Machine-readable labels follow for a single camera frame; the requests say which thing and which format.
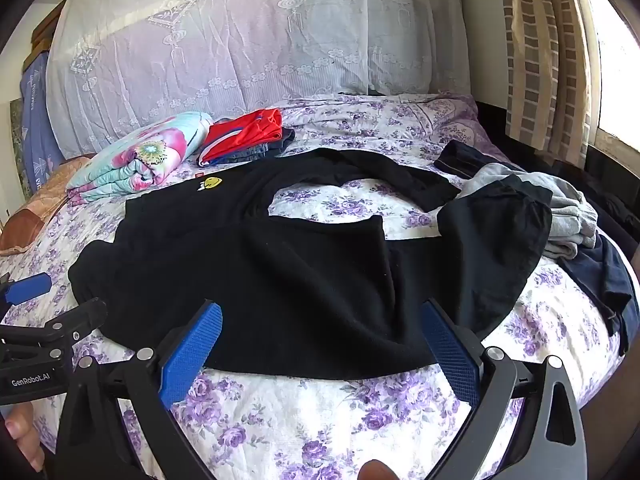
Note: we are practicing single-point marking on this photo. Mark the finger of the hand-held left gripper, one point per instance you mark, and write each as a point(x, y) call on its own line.
point(27, 287)
point(75, 320)

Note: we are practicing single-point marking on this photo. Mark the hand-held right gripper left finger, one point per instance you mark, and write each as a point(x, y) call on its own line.
point(192, 355)

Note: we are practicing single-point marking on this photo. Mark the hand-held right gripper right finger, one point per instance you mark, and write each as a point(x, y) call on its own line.
point(450, 355)

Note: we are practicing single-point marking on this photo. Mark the black pants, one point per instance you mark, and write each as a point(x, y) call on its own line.
point(300, 270)

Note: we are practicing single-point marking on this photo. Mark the person's left hand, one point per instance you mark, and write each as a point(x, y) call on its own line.
point(17, 430)

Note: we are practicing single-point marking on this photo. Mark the brown pillow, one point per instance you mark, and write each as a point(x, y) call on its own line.
point(35, 205)

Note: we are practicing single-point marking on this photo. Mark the purple floral bedsheet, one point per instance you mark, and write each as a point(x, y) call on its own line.
point(320, 425)

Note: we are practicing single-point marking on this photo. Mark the blue printed cloth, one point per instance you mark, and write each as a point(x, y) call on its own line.
point(40, 120)

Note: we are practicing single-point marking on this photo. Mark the navy blue garment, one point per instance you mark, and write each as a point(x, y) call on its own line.
point(600, 275)

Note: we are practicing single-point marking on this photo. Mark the folded floral quilt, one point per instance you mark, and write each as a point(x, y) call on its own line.
point(145, 155)

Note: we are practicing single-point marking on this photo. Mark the grey garment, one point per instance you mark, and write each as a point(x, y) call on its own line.
point(565, 210)

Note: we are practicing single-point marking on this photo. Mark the folded black garment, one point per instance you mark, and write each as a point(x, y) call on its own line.
point(465, 157)

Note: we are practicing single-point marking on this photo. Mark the folded dark blue jeans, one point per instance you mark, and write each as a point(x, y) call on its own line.
point(280, 147)

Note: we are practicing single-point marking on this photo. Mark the folded red garment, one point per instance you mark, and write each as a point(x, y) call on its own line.
point(240, 130)

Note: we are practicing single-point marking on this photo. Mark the wooden headboard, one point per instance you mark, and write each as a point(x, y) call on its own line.
point(45, 32)

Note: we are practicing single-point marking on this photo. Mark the checkered beige curtain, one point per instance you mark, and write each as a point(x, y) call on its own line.
point(540, 60)

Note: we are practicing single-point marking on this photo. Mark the white lace cloth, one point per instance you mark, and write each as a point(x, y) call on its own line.
point(240, 45)

